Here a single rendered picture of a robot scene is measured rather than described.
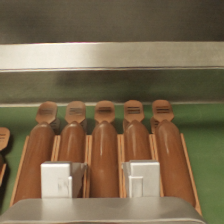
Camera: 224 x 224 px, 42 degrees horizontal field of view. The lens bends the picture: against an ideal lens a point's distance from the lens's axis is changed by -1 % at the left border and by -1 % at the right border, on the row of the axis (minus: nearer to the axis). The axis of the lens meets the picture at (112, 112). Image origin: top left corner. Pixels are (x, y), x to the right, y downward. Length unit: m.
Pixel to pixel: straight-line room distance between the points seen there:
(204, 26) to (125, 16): 0.08
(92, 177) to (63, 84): 0.10
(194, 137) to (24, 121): 0.14
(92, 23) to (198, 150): 0.17
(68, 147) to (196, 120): 0.11
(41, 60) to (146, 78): 0.09
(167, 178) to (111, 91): 0.11
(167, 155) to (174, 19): 0.18
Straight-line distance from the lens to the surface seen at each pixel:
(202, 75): 0.25
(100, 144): 0.18
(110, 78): 0.24
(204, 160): 0.22
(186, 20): 0.33
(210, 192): 0.21
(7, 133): 0.23
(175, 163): 0.18
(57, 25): 0.32
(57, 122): 0.23
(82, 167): 0.16
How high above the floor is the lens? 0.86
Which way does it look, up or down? 44 degrees down
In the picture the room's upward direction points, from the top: 2 degrees clockwise
